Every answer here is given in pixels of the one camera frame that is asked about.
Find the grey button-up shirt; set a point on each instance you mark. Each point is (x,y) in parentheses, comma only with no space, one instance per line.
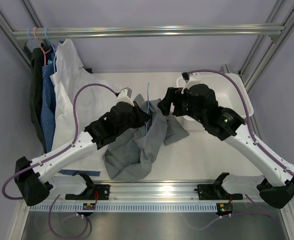
(131,156)

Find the white slotted cable duct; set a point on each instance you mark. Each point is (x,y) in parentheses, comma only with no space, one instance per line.
(103,207)

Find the aluminium hanging rail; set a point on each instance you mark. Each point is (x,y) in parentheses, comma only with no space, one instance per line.
(152,31)

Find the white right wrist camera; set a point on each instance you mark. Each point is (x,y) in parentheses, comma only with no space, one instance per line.
(191,79)

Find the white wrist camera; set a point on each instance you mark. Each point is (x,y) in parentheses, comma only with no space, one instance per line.
(124,95)
(191,79)

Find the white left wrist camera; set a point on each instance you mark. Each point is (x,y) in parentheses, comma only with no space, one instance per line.
(124,95)

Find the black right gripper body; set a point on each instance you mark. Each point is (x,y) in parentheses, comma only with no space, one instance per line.
(182,100)

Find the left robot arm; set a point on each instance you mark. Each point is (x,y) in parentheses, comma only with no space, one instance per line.
(37,179)

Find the white plastic bin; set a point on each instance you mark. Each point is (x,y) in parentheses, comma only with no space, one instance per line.
(229,93)

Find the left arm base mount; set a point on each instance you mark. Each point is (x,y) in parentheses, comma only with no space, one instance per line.
(92,191)

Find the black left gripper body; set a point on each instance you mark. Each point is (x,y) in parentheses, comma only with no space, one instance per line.
(135,120)

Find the blue checkered shirt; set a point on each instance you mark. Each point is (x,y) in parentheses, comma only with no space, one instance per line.
(47,116)

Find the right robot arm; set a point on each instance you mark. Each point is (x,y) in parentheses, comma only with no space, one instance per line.
(275,185)

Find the light blue hanger with white shirt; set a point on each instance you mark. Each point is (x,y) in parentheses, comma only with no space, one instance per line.
(53,48)

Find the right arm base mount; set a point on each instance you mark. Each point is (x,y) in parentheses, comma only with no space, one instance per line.
(215,191)

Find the blue wire hanger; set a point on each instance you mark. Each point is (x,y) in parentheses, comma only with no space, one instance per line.
(148,100)

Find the black garment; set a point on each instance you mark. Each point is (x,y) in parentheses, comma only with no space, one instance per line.
(36,99)

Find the white shirt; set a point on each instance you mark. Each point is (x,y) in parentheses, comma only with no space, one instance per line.
(77,92)

